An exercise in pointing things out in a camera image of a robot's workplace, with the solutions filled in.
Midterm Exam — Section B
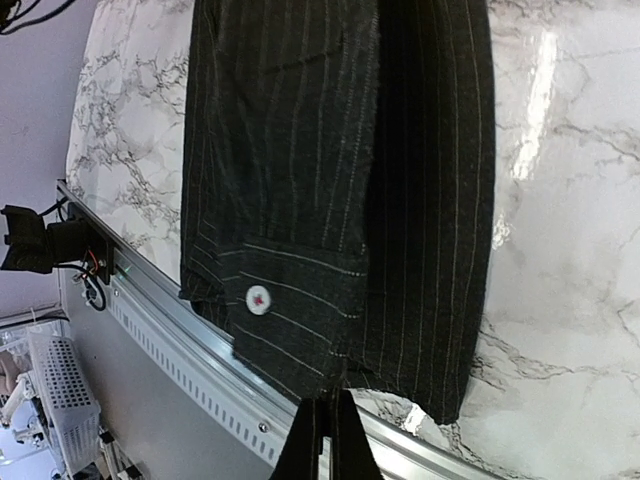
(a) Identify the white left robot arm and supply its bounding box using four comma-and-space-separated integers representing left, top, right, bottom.
1, 205, 85, 274

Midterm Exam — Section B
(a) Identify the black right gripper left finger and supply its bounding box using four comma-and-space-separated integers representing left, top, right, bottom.
270, 398, 328, 480

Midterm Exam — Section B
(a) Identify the black pinstriped long sleeve shirt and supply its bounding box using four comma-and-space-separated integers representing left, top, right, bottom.
180, 1, 496, 425

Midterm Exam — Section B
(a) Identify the white perforated background equipment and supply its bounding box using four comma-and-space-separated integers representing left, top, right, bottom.
27, 332, 101, 476

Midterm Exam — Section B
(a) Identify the aluminium front frame rail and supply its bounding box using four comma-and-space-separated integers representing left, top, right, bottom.
54, 178, 491, 480

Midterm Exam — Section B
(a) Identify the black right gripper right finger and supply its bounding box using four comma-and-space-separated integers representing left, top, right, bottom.
332, 390, 383, 480

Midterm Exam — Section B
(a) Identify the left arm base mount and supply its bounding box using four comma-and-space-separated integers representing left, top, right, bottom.
66, 202, 115, 285

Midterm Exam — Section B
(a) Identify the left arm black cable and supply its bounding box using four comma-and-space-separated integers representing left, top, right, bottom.
0, 0, 76, 36

